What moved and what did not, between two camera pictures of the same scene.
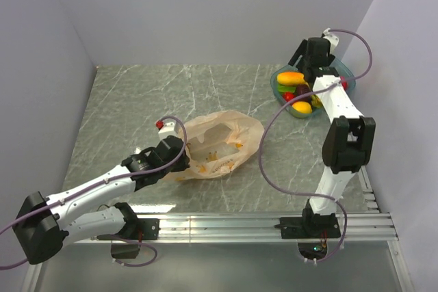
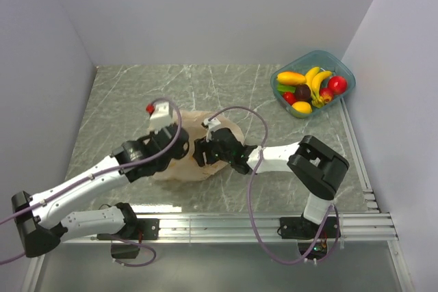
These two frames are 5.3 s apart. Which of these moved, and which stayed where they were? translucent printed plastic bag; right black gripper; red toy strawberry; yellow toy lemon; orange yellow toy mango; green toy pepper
Moved: right black gripper; translucent printed plastic bag
Stayed: green toy pepper; red toy strawberry; orange yellow toy mango; yellow toy lemon
